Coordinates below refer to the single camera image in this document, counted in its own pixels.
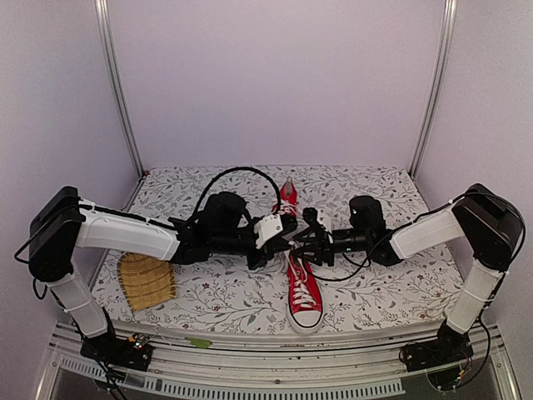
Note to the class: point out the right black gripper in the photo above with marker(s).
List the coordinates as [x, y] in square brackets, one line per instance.
[321, 240]

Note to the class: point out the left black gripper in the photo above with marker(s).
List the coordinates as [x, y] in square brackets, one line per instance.
[270, 249]

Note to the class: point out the red sneaker with laces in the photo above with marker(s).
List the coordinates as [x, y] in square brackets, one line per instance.
[288, 195]

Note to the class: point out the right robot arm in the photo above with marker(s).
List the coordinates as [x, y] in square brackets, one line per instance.
[492, 226]

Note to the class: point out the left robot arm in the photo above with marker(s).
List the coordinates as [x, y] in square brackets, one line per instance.
[68, 222]

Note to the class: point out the green tape piece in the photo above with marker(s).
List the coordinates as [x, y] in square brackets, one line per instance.
[199, 342]

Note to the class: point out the woven bamboo basket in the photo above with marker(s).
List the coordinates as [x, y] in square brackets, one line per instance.
[145, 281]

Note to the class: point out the floral patterned table mat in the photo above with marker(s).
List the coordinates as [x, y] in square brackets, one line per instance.
[221, 295]

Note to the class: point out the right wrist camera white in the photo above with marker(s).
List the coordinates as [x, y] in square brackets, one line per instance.
[317, 221]

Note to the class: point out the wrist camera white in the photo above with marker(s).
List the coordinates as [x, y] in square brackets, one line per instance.
[273, 226]
[317, 221]

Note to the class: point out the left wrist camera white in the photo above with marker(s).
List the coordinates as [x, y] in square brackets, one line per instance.
[273, 226]

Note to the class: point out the front aluminium rail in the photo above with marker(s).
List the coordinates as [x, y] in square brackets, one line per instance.
[349, 365]

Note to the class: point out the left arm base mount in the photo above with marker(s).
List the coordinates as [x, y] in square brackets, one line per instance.
[118, 352]

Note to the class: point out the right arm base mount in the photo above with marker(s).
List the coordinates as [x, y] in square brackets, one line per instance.
[449, 346]

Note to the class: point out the right aluminium frame post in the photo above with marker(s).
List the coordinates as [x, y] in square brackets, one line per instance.
[442, 56]

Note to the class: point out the aluminium frame post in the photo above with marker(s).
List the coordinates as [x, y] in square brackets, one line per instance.
[109, 52]
[442, 56]

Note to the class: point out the left aluminium frame post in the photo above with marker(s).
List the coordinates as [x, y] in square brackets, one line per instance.
[109, 52]

